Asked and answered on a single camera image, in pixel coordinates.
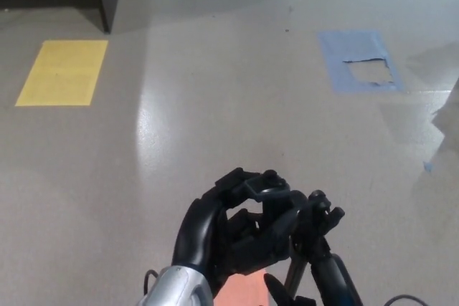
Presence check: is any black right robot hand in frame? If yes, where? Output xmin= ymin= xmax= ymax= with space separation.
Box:
xmin=264 ymin=234 xmax=364 ymax=306

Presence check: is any black extendable phone stand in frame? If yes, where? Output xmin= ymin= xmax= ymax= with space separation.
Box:
xmin=229 ymin=168 xmax=346 ymax=298

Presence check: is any orange floor marker sheet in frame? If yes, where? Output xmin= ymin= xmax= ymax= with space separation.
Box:
xmin=214 ymin=268 xmax=270 ymax=306

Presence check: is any torn blue floor marker sheet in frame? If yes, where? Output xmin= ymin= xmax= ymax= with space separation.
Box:
xmin=317 ymin=30 xmax=405 ymax=93

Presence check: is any yellow floor marker sheet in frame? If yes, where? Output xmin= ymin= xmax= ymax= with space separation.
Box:
xmin=14 ymin=39 xmax=109 ymax=107

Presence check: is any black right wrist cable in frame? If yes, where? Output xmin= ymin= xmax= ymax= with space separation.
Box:
xmin=382 ymin=294 xmax=428 ymax=306

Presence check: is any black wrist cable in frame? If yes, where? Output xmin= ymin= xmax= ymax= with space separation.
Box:
xmin=382 ymin=294 xmax=428 ymax=306
xmin=143 ymin=269 xmax=161 ymax=295

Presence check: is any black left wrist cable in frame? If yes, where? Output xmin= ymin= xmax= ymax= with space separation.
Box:
xmin=143 ymin=269 xmax=161 ymax=295

